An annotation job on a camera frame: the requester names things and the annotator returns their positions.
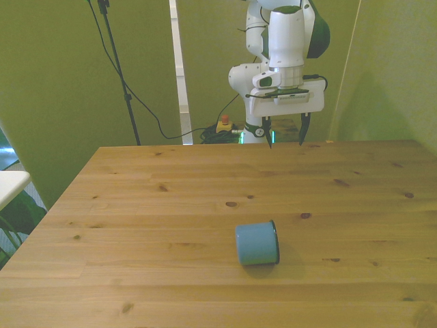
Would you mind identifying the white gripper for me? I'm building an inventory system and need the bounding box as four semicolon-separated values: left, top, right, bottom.
249;79;326;150

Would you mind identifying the light blue enamel mug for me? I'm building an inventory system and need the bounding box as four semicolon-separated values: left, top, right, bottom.
234;219;281;267

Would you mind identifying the yellow emergency stop box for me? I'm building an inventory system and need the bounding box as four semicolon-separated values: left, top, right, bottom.
216;115;237;135

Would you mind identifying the black tripod stand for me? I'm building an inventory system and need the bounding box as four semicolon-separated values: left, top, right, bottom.
96;0;142;147

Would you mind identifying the green leafy plant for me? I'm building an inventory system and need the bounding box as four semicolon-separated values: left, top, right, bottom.
0;159;48;269

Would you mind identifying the white shelf board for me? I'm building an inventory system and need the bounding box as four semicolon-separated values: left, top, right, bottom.
0;169;31;211

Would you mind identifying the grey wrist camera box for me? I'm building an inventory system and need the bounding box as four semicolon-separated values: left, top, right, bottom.
254;87;311;105

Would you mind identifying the short black camera cable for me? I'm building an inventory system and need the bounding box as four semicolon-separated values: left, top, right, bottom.
302;74;329;92

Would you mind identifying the coiled dark green cable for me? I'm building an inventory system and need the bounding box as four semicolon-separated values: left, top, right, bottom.
199;124;247;145

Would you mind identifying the white vertical post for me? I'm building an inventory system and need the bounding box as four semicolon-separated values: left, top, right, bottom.
169;0;194;145

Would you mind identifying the thin black cable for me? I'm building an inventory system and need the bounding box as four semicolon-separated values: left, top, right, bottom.
85;0;242;140

